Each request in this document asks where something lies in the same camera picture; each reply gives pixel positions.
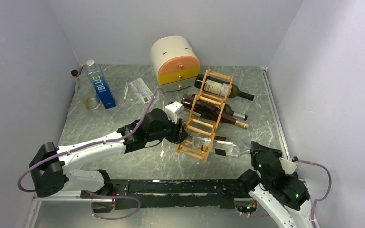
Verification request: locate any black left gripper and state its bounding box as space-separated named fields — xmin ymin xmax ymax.
xmin=147 ymin=112 xmax=189 ymax=143

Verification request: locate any square clear black-capped bottle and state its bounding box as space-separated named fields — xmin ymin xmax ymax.
xmin=187 ymin=136 xmax=251 ymax=158

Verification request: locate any blue square glass bottle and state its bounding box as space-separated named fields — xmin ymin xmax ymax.
xmin=86 ymin=59 xmax=116 ymax=109

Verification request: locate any round clear glass bottle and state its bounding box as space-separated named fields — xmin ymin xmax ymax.
xmin=71 ymin=69 xmax=101 ymax=110

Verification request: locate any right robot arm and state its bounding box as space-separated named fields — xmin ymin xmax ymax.
xmin=237 ymin=141 xmax=319 ymax=228

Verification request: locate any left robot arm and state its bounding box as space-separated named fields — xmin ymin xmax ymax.
xmin=29 ymin=108 xmax=189 ymax=198

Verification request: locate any wooden wine rack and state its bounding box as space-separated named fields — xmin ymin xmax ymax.
xmin=176 ymin=70 xmax=233 ymax=162

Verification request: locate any dark red gold-capped bottle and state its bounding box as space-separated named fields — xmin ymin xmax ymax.
xmin=181 ymin=94 xmax=249 ymax=129

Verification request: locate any green silver-capped wine bottle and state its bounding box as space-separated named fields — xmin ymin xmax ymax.
xmin=224 ymin=104 xmax=248 ymax=121

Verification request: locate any dark green wine bottle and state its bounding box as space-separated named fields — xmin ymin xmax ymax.
xmin=203 ymin=76 xmax=254 ymax=101

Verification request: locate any white plastic card package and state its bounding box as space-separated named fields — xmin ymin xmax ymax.
xmin=128 ymin=78 xmax=153 ymax=104

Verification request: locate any white pen with pink tip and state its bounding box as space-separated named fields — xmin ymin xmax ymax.
xmin=123 ymin=82 xmax=129 ymax=102

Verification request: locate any round three-drawer storage box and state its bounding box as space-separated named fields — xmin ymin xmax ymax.
xmin=150 ymin=35 xmax=201 ymax=91

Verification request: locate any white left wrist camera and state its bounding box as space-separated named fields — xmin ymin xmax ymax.
xmin=164 ymin=101 xmax=184 ymax=124

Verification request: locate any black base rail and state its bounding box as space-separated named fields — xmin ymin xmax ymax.
xmin=80 ymin=179 xmax=252 ymax=210

